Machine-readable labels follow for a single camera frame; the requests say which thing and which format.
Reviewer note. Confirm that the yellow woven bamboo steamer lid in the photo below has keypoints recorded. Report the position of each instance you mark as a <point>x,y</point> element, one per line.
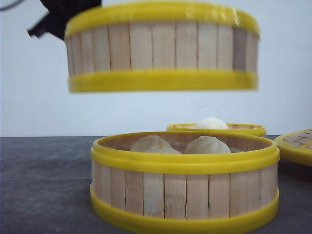
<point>296,146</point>

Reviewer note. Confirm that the white steamed bun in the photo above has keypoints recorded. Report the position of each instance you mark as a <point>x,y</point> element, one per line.
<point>211,123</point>

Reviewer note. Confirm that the bamboo steamer basket yellow rims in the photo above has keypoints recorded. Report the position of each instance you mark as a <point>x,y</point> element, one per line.
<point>235,128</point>

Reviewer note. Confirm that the white bun right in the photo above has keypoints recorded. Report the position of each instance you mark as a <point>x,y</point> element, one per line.
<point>207,145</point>

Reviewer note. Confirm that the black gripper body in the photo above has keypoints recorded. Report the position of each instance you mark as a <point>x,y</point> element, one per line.
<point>59,13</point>

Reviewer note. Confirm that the white bun left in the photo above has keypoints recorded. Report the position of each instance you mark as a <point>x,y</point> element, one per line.
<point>153,144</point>

